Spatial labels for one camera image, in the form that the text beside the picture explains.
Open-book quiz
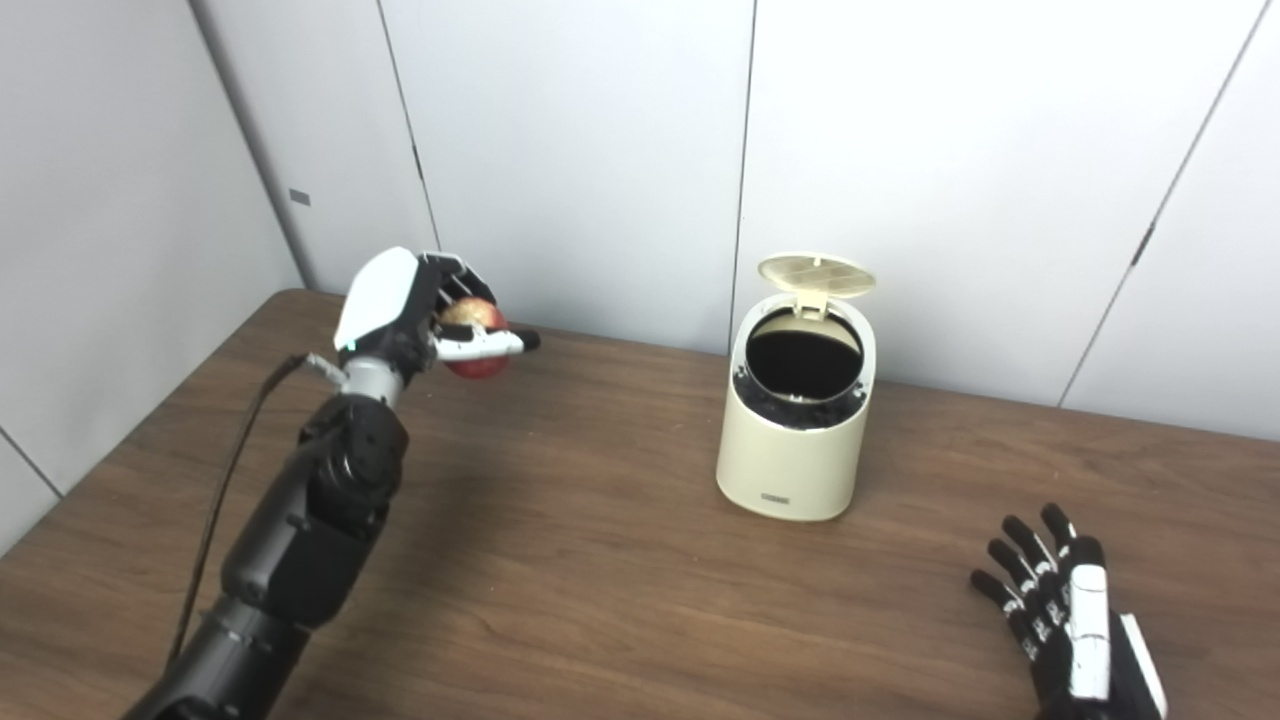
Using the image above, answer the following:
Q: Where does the cream-colored desktop bin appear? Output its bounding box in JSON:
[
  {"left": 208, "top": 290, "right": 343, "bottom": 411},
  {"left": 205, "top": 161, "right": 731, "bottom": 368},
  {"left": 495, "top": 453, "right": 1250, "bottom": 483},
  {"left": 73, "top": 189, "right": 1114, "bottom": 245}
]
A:
[{"left": 715, "top": 252, "right": 878, "bottom": 523}]

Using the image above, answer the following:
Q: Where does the cream round bin lid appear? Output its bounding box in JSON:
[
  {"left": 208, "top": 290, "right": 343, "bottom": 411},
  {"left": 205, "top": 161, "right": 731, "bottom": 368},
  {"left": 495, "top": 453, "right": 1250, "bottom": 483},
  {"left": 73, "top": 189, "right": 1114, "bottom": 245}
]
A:
[{"left": 757, "top": 252, "right": 878, "bottom": 320}]

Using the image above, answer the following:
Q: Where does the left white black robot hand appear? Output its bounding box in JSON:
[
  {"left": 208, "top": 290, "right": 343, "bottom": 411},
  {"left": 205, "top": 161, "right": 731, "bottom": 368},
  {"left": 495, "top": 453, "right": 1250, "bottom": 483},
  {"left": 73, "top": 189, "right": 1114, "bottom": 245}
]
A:
[{"left": 333, "top": 246, "right": 542, "bottom": 387}]

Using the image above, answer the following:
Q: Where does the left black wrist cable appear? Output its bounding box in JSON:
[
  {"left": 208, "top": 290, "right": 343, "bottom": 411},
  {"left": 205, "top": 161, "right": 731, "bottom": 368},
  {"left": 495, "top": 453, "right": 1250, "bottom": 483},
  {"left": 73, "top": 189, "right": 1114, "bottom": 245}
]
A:
[{"left": 167, "top": 352, "right": 347, "bottom": 667}]

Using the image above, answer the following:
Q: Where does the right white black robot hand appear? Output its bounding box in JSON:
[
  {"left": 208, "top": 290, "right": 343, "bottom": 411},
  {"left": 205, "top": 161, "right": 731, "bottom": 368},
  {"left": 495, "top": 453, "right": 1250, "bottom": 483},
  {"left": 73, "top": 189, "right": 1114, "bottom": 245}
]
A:
[{"left": 969, "top": 503, "right": 1169, "bottom": 720}]

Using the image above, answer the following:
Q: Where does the red apple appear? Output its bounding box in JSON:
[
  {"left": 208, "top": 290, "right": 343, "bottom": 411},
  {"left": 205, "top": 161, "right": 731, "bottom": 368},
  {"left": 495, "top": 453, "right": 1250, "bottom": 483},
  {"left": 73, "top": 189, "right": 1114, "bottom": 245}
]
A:
[{"left": 438, "top": 297, "right": 512, "bottom": 380}]

